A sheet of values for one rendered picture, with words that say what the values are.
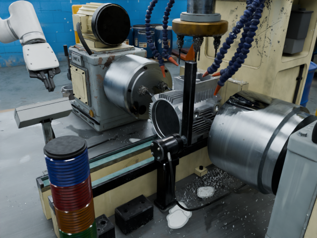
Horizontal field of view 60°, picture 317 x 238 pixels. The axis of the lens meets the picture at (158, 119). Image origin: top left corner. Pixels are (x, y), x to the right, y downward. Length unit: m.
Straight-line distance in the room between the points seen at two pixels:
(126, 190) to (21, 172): 0.45
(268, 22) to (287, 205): 0.59
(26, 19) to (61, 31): 5.32
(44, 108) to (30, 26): 0.30
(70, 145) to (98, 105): 0.89
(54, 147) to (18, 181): 0.71
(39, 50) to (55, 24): 5.33
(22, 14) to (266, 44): 0.84
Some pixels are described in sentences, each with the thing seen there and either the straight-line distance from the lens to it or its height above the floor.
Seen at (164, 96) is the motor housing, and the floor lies 1.10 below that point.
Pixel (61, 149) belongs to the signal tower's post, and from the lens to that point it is 0.40.
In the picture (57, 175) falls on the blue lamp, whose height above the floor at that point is 1.18.
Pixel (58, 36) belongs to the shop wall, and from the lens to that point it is 6.42.
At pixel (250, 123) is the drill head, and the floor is 1.13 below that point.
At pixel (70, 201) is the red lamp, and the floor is 1.14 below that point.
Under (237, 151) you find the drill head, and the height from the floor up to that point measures 1.06.
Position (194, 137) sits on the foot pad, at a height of 0.98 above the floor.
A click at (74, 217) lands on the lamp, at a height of 1.11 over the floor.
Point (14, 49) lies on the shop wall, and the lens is 6.33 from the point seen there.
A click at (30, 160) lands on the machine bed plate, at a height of 0.80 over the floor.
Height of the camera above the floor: 1.42
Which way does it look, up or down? 25 degrees down
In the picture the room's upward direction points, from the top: 1 degrees clockwise
